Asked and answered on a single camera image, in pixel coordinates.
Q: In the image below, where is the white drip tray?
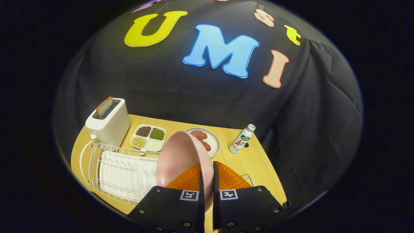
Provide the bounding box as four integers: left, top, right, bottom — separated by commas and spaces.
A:
99, 150, 159, 201

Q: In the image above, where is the black backdrop cloth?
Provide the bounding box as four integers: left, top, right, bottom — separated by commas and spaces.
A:
53, 0, 363, 211

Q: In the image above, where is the white toaster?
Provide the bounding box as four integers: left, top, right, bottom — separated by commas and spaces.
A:
85, 96, 131, 148

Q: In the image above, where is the white divided bean tray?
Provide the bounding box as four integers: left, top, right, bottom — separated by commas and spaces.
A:
130, 124, 167, 152

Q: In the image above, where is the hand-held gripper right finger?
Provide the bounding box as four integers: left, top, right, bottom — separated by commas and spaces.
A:
212, 161, 290, 233

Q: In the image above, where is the white drink bottle green label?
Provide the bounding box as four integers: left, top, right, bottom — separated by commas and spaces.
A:
229, 124, 256, 153

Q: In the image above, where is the beige plate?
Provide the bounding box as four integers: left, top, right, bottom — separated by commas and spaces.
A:
184, 127, 221, 158

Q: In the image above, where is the pink plate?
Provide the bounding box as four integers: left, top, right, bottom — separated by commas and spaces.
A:
156, 130, 214, 212

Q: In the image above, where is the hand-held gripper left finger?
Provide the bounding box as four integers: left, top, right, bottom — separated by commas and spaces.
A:
128, 161, 206, 233

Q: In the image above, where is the white wire dish rack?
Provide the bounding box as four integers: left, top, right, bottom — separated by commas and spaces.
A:
79, 140, 256, 206

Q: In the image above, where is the toast slice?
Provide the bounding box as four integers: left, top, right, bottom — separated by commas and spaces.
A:
95, 96, 114, 117

